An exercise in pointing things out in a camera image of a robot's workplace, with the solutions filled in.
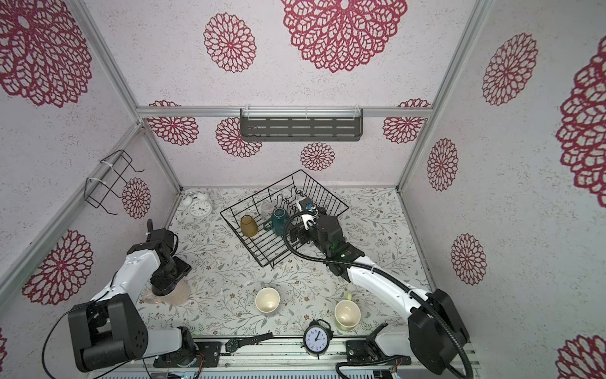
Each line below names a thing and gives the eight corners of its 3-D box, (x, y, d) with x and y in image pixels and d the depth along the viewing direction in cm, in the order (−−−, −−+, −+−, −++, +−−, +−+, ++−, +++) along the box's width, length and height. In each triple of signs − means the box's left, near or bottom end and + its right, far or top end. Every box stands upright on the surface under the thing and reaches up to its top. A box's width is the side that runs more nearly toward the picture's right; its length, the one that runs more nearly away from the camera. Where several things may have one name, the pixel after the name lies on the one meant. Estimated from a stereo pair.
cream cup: (257, 307, 85) (252, 297, 77) (270, 294, 88) (267, 282, 80) (272, 322, 82) (269, 313, 73) (285, 308, 85) (284, 297, 77)
